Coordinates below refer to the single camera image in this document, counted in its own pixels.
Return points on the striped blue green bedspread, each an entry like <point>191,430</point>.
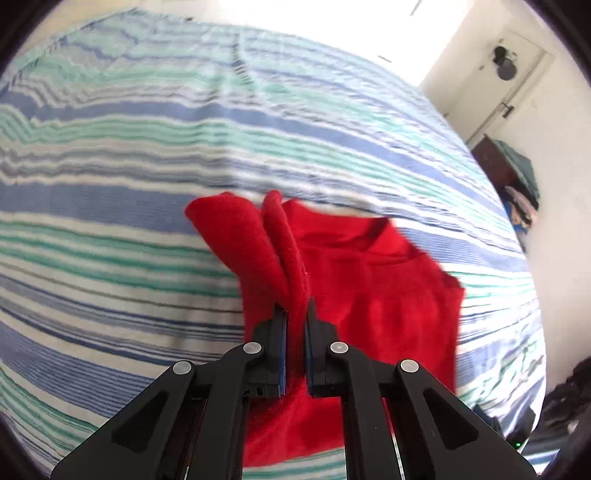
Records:
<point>110,129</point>

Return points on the dark wooden dresser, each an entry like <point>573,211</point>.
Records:
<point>495,165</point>

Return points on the pile of folded clothes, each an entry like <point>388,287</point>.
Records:
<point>521,196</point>

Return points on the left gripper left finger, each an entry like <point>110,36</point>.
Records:
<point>189,423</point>

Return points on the black hat on door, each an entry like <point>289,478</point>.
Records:
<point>503,59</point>

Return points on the red knit sweater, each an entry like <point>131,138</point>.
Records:
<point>384,296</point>

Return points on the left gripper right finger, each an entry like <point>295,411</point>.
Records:
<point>399,421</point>

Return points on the white room door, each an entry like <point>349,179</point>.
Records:
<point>485,101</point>

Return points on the white built-in wardrobe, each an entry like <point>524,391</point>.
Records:
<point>406,37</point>

